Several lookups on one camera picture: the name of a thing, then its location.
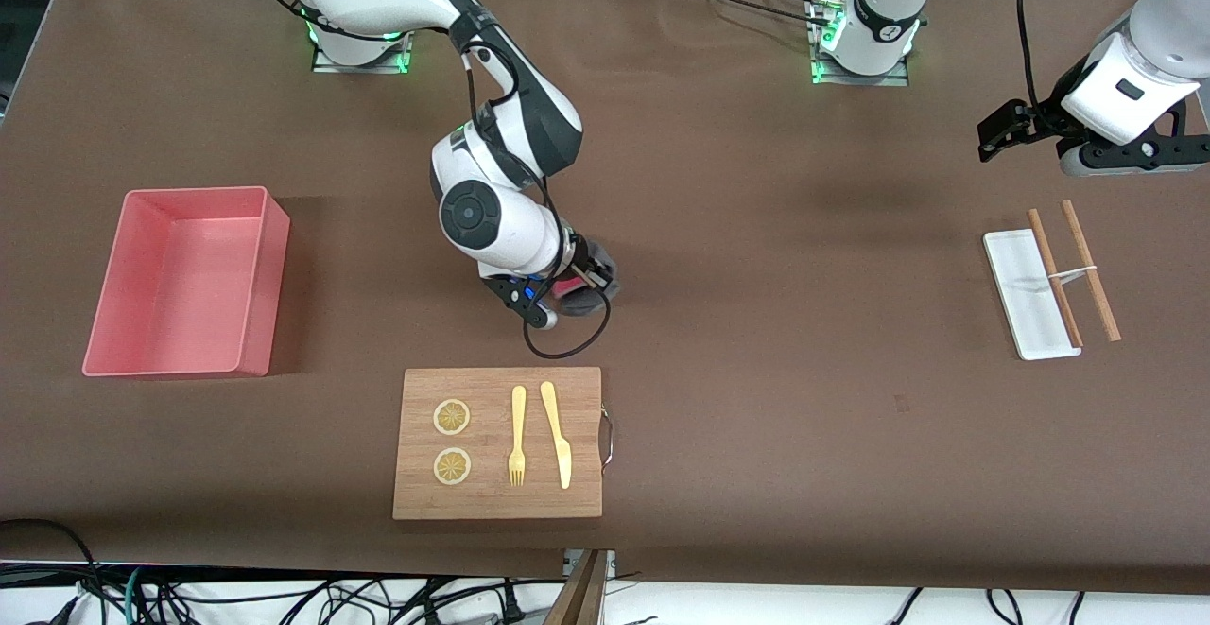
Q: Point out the pink plastic bin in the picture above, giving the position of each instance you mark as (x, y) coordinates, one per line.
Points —
(170, 285)

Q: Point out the metal table bracket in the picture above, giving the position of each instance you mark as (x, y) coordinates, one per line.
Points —
(611, 564)

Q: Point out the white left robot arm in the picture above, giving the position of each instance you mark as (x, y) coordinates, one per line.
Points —
(889, 1)

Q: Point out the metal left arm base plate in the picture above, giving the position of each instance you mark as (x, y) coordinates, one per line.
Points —
(893, 79)

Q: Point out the wooden cutting board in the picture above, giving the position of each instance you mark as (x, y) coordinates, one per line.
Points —
(492, 502)

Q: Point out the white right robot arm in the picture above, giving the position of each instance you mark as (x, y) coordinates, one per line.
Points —
(501, 218)

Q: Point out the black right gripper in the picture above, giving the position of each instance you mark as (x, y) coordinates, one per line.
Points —
(596, 263)

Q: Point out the white rectangular plate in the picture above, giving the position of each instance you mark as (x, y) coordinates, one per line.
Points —
(1026, 313)

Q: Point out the white rubber band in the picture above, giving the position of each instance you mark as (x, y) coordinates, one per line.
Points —
(1073, 272)

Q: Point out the lemon slice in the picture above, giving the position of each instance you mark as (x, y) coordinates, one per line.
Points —
(452, 466)
(451, 417)

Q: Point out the wooden post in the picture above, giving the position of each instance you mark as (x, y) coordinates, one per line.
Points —
(579, 597)

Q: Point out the pink and grey cloth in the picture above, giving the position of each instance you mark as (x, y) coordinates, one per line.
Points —
(591, 303)

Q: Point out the yellow plastic fork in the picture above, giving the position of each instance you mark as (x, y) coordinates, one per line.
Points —
(517, 417)

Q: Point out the brown table cover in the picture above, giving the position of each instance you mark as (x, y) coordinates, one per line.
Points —
(803, 417)

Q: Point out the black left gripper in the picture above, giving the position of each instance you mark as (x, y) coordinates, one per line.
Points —
(1032, 123)

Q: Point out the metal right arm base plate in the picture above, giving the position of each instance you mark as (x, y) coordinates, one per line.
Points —
(326, 67)

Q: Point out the yellow plastic knife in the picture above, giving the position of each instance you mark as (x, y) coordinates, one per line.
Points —
(563, 460)

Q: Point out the brown wooden chopstick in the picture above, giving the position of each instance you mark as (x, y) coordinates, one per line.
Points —
(1107, 313)
(1067, 313)

